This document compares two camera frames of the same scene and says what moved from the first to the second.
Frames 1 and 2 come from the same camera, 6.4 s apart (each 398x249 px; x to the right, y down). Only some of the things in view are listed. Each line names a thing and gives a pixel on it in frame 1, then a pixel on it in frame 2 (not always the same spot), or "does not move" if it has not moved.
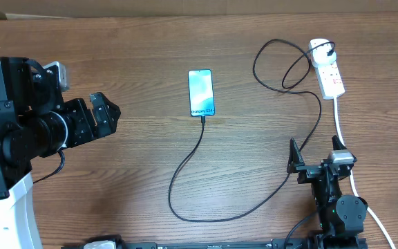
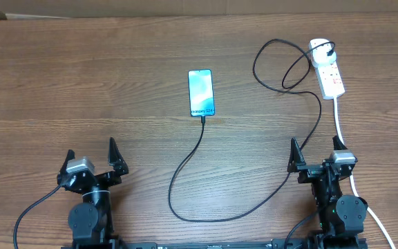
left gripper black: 87,121 → 112,178
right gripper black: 307,171 does not move
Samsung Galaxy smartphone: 201,93 does not move
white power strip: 323,57 does not move
